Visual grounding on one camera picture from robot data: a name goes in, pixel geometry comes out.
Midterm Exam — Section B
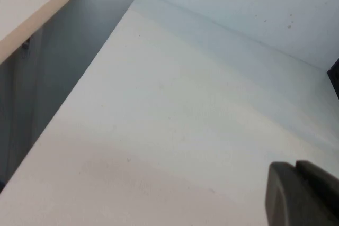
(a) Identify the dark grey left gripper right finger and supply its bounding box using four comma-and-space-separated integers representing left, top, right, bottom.
295, 160, 339, 210

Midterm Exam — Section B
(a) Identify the black perforated plastic book stand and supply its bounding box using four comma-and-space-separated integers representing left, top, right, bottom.
326, 58, 339, 100

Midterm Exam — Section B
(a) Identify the white side table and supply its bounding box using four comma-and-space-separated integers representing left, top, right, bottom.
0, 0, 90, 65

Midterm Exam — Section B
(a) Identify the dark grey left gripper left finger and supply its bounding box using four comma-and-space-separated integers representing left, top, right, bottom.
265, 161, 339, 226

